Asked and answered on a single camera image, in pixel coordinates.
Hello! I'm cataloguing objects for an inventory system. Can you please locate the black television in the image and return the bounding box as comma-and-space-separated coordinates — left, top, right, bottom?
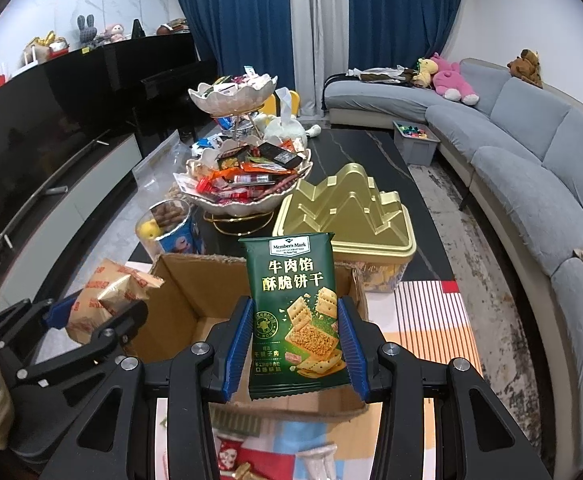
0, 55, 120, 261

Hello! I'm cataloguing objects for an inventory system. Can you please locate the bag of nuts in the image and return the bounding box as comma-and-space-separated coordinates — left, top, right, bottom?
164, 182, 192, 206

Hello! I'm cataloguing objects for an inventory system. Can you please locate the grey rabbit plush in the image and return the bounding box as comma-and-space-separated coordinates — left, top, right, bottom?
76, 14, 97, 50

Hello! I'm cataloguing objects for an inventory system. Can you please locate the brown striped object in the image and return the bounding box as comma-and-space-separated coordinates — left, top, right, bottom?
156, 19, 190, 36

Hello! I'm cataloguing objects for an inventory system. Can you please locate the red white snack packet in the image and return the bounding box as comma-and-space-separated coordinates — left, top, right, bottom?
216, 434, 246, 476

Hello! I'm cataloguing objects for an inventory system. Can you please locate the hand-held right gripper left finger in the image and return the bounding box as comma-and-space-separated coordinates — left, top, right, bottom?
39, 296, 255, 480

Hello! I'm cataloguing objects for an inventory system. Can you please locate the black piano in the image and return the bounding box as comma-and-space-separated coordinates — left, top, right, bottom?
79, 30, 217, 158

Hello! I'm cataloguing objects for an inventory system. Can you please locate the blue curtain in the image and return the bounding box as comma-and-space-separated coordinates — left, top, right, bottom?
169, 0, 295, 86
346, 0, 465, 78

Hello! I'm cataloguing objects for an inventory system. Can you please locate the two-tier white bowl stand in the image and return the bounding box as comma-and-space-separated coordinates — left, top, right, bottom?
174, 72, 312, 236

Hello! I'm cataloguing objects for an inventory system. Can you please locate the grey sofa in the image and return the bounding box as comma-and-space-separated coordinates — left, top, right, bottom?
321, 57, 583, 461

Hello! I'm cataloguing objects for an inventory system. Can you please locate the grey storage bin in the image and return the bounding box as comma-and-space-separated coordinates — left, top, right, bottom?
392, 120, 441, 166

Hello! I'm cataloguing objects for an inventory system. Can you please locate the small pile of wrapped snacks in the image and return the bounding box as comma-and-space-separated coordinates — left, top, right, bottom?
199, 66, 272, 96

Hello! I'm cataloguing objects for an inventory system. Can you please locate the gold foil ornament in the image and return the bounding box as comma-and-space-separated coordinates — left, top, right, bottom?
24, 31, 67, 53

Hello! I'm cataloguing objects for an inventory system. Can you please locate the large pile of wrapped snacks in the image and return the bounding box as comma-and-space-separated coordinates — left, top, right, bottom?
186, 137, 307, 198

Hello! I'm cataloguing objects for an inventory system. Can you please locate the yellow plush toy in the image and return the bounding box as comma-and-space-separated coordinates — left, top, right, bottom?
411, 57, 437, 86

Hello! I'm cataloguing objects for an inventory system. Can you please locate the white sheer curtain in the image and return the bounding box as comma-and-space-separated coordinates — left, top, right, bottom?
289, 0, 352, 116

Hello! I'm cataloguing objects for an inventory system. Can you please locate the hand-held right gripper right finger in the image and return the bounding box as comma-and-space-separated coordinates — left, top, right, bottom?
336, 296, 537, 480

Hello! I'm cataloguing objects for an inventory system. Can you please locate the brown plush toy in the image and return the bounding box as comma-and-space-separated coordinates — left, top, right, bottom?
507, 49, 543, 88

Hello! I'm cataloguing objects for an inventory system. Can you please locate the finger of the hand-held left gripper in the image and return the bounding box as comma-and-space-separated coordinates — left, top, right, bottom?
0, 292, 80, 361
14, 301, 150, 401

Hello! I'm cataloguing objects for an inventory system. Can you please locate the green cracker packet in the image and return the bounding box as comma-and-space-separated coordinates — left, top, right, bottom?
238, 232, 352, 401

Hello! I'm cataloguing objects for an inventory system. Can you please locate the pile of clothes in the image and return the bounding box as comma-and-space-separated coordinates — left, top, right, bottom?
346, 65, 417, 83

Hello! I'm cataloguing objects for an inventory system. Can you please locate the clear jar of brown snacks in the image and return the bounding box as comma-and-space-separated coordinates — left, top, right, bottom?
136, 199, 207, 263

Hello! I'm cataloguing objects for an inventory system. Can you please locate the pink plush toy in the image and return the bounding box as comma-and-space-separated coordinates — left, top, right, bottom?
429, 52, 479, 106

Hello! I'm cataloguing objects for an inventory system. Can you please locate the yellow chair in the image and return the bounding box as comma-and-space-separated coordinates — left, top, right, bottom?
262, 91, 299, 118

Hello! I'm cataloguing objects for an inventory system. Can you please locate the brown cardboard box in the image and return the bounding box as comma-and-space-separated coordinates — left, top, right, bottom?
126, 252, 369, 423

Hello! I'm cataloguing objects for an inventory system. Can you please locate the white router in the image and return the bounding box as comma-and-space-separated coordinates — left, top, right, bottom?
22, 45, 50, 67

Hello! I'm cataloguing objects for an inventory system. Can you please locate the silver snack packet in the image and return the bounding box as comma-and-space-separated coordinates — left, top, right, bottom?
295, 444, 339, 480

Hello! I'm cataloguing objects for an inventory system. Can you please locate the grey television cabinet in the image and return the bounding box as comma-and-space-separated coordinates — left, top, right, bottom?
0, 132, 142, 321

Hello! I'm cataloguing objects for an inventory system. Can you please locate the clear plastic bag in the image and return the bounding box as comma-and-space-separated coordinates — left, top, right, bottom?
136, 135, 207, 186

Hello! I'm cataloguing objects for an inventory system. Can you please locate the colourful checked tablecloth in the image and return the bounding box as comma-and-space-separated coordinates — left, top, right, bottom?
122, 260, 502, 480

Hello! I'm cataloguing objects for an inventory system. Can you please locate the gold mountain lid container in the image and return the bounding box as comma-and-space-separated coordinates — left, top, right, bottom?
273, 163, 417, 293

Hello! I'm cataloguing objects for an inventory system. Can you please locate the grey patterned rug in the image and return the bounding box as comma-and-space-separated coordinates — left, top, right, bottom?
406, 160, 557, 480

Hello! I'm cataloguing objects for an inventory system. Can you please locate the beige snack packet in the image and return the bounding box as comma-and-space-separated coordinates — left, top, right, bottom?
66, 258, 165, 346

